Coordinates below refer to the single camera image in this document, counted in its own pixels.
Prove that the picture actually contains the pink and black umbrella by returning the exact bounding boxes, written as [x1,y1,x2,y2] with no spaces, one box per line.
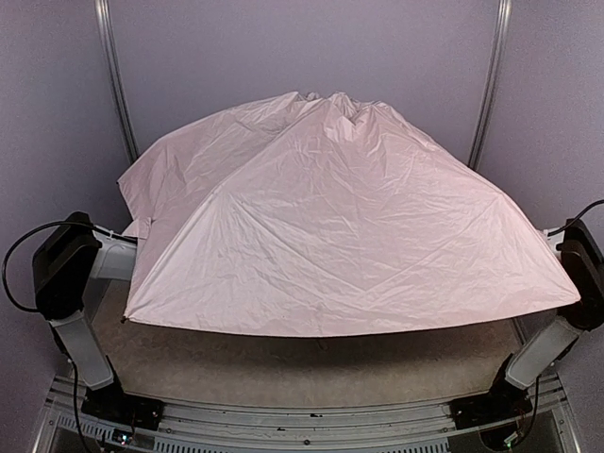
[119,92,560,337]

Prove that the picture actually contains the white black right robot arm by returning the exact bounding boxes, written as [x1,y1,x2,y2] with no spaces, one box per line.
[503,219,603,392]

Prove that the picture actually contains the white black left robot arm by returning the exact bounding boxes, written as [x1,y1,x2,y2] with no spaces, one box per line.
[32,211,138,391]

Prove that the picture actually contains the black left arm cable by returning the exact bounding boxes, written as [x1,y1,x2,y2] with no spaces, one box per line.
[0,223,114,311]

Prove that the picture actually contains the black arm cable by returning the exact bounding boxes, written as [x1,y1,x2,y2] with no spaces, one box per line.
[0,223,114,311]
[559,199,604,235]

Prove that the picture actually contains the aluminium front rail base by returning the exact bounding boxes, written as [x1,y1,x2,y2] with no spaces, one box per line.
[28,373,581,452]

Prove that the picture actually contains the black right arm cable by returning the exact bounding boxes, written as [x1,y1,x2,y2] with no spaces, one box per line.
[559,199,604,235]

